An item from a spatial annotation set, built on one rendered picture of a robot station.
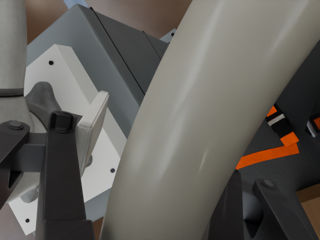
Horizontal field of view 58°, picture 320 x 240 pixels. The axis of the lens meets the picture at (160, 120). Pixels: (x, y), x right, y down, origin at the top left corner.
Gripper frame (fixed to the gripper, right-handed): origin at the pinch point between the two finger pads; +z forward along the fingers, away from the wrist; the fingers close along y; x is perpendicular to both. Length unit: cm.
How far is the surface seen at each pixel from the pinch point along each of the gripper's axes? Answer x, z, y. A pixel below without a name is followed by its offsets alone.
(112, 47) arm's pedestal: -0.7, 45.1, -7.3
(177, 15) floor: 11, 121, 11
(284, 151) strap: -29, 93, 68
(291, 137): -22, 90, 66
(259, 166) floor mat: -40, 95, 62
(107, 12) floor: 4, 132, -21
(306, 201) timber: -42, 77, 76
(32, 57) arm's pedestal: -7, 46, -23
